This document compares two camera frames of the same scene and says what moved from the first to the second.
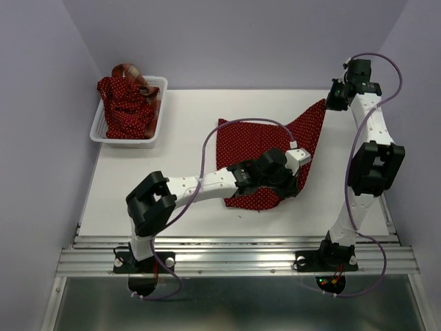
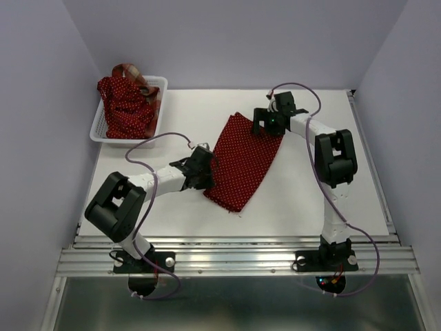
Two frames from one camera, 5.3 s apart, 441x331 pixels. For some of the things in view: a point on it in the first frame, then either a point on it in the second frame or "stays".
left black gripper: [290, 188] → [208, 183]
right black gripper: [330, 103] → [261, 115]
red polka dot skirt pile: [127, 110] stays
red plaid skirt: [151, 94] stays
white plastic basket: [98, 132] stays
